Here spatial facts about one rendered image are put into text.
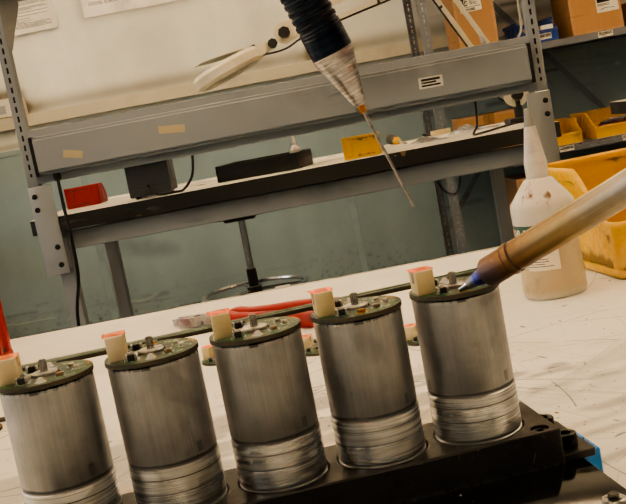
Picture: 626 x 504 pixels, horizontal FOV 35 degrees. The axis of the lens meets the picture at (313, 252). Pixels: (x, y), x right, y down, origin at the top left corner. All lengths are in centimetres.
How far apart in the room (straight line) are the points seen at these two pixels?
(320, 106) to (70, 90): 241
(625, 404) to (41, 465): 20
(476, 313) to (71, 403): 11
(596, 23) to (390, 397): 420
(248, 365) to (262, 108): 228
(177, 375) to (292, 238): 443
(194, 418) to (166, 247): 447
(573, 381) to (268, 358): 16
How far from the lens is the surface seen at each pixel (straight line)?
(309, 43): 25
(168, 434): 26
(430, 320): 27
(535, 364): 42
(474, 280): 26
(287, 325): 26
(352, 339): 26
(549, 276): 53
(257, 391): 26
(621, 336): 44
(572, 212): 24
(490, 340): 27
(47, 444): 26
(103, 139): 258
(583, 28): 443
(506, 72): 258
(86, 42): 478
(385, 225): 469
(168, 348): 26
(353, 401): 26
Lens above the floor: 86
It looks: 7 degrees down
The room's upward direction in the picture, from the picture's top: 11 degrees counter-clockwise
